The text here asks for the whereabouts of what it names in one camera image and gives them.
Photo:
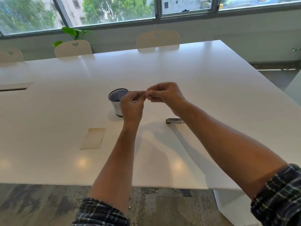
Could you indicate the person's left hand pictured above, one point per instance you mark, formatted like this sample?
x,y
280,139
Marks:
x,y
131,110

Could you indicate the person's right hand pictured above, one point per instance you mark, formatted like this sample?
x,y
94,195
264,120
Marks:
x,y
172,96

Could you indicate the person's left thumb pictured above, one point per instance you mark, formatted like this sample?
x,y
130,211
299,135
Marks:
x,y
142,96

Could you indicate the person's right thumb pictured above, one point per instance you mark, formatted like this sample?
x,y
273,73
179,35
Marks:
x,y
154,92

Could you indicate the person's right forearm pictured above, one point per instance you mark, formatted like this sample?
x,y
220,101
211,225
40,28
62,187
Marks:
x,y
225,148

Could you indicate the person's left forearm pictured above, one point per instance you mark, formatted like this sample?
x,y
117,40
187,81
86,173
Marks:
x,y
117,162

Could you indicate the black mesh pen cup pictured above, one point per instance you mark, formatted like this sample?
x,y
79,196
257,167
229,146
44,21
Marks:
x,y
116,101

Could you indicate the silver metal stapler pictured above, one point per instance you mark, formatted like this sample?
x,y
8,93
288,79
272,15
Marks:
x,y
174,120

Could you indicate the beige paper envelope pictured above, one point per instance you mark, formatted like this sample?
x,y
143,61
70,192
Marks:
x,y
93,138

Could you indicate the green leafy plant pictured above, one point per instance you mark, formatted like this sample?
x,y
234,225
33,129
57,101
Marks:
x,y
73,32

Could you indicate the plaid left shirt sleeve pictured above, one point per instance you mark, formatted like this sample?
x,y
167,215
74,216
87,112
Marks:
x,y
98,214

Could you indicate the plaid shirt sleeve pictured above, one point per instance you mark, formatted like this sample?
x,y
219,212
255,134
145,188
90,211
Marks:
x,y
279,197
98,214

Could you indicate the plaid right shirt sleeve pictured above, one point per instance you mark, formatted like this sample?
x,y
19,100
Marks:
x,y
279,197

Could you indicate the dark window frame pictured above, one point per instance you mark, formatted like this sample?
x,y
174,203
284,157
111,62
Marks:
x,y
158,11

